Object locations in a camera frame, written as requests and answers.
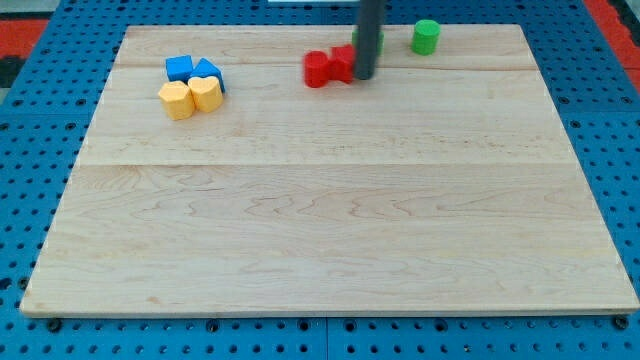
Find red star block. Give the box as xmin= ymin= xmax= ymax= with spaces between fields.
xmin=330 ymin=44 xmax=355 ymax=84

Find red cylinder block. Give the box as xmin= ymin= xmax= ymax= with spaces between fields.
xmin=303 ymin=50 xmax=330 ymax=88

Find light wooden board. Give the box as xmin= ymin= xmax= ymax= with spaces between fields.
xmin=20 ymin=24 xmax=639 ymax=318

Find yellow heart block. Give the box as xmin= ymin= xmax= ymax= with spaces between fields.
xmin=187 ymin=76 xmax=224 ymax=113

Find green block behind rod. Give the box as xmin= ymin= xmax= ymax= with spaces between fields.
xmin=351 ymin=28 xmax=385 ymax=57

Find yellow hexagon block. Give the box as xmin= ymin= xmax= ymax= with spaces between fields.
xmin=158 ymin=81 xmax=195 ymax=120

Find blue triangle block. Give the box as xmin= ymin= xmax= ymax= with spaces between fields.
xmin=190 ymin=58 xmax=226 ymax=93

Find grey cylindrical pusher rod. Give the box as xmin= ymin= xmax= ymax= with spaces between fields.
xmin=354 ymin=0 xmax=385 ymax=80

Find blue cube block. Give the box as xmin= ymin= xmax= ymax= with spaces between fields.
xmin=165 ymin=55 xmax=193 ymax=82

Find green cylinder block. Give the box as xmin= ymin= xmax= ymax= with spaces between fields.
xmin=411 ymin=19 xmax=440 ymax=56

